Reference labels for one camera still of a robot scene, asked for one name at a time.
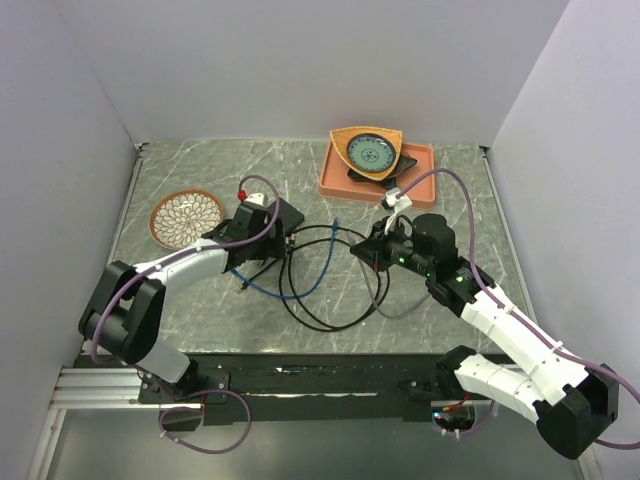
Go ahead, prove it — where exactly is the teal patterned round plate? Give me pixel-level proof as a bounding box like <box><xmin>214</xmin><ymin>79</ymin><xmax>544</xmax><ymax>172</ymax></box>
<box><xmin>347</xmin><ymin>133</ymin><xmax>396</xmax><ymax>173</ymax></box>

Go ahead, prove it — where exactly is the blue ethernet cable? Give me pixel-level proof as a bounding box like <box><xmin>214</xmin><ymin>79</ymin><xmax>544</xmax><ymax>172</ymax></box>
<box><xmin>232</xmin><ymin>218</ymin><xmax>341</xmax><ymax>300</ymax></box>

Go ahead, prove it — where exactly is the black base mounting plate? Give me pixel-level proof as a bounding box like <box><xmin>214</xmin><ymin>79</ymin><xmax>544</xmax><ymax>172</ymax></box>
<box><xmin>139</xmin><ymin>347</ymin><xmax>480</xmax><ymax>426</ymax></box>

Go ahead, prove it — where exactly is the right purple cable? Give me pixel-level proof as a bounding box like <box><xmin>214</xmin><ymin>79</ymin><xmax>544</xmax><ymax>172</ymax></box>
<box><xmin>397</xmin><ymin>168</ymin><xmax>640</xmax><ymax>450</ymax></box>

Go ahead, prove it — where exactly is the woven triangular basket plate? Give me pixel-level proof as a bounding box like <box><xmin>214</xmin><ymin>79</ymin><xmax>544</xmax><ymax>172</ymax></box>
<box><xmin>330</xmin><ymin>126</ymin><xmax>403</xmax><ymax>180</ymax></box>

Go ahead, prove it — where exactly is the purple cable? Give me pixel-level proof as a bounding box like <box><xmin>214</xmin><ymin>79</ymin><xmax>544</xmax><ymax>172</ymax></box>
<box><xmin>89</xmin><ymin>174</ymin><xmax>281</xmax><ymax>364</ymax></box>
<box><xmin>397</xmin><ymin>168</ymin><xmax>640</xmax><ymax>450</ymax></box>

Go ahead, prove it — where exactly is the black dish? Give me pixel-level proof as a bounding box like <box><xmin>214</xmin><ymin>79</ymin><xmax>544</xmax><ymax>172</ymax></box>
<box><xmin>347</xmin><ymin>155</ymin><xmax>417</xmax><ymax>190</ymax></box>

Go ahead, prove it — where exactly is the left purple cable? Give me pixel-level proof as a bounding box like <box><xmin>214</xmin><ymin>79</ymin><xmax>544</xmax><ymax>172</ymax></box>
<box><xmin>89</xmin><ymin>174</ymin><xmax>281</xmax><ymax>364</ymax></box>

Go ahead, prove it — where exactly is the black network switch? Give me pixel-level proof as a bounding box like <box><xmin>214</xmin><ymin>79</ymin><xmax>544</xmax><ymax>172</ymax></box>
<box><xmin>269</xmin><ymin>198</ymin><xmax>305</xmax><ymax>258</ymax></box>

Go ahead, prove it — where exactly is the black ethernet cable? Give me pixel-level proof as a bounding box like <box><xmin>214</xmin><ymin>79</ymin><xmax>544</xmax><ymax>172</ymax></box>
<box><xmin>249</xmin><ymin>224</ymin><xmax>391</xmax><ymax>332</ymax></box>

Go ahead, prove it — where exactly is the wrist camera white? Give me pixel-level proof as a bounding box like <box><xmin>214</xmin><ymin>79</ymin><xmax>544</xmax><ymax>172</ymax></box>
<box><xmin>381</xmin><ymin>187</ymin><xmax>413</xmax><ymax>231</ymax></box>
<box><xmin>237</xmin><ymin>189</ymin><xmax>267</xmax><ymax>207</ymax></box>

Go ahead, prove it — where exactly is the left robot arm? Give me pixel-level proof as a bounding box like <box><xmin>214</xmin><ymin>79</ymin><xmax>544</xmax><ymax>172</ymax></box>
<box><xmin>78</xmin><ymin>199</ymin><xmax>304</xmax><ymax>402</ymax></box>

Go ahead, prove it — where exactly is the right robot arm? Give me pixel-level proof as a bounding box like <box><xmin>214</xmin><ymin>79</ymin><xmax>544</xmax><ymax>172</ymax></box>
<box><xmin>350</xmin><ymin>214</ymin><xmax>619</xmax><ymax>460</ymax></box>

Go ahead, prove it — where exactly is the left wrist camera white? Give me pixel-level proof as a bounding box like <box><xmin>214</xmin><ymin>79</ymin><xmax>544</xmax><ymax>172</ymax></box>
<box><xmin>237</xmin><ymin>189</ymin><xmax>267</xmax><ymax>207</ymax></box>

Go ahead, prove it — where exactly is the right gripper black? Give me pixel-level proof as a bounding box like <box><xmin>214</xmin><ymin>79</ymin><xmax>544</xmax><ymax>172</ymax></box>
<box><xmin>352</xmin><ymin>215</ymin><xmax>434</xmax><ymax>278</ymax></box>

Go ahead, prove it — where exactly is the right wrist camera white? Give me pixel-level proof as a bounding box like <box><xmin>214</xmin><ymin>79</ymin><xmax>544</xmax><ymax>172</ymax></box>
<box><xmin>381</xmin><ymin>187</ymin><xmax>413</xmax><ymax>231</ymax></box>

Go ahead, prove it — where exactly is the salmon rectangular tray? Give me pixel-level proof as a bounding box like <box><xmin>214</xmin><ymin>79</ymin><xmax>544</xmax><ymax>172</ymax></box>
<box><xmin>317</xmin><ymin>143</ymin><xmax>436</xmax><ymax>211</ymax></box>

